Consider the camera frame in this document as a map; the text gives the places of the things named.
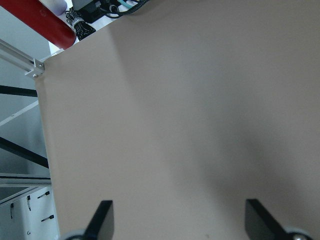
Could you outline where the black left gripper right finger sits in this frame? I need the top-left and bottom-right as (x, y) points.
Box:
(244, 199), (288, 240)

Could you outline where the red cylinder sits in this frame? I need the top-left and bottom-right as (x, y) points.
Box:
(17, 0), (77, 48)

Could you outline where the coiled black cable bundle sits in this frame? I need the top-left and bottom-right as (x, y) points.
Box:
(65, 7), (97, 41)

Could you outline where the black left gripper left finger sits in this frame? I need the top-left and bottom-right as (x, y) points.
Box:
(84, 200), (114, 240)

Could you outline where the aluminium frame rail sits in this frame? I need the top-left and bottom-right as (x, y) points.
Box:
(0, 39), (45, 79)

